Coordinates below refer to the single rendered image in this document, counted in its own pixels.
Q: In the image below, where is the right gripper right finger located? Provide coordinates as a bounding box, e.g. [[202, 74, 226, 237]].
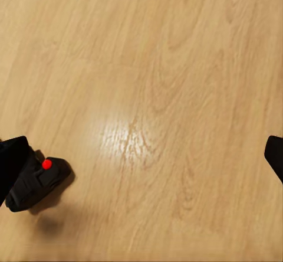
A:
[[264, 135, 283, 183]]

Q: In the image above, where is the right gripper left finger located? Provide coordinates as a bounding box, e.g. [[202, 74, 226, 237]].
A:
[[0, 136, 31, 207]]

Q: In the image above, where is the digital camera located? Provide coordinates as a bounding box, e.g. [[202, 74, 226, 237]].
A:
[[5, 145, 71, 212]]

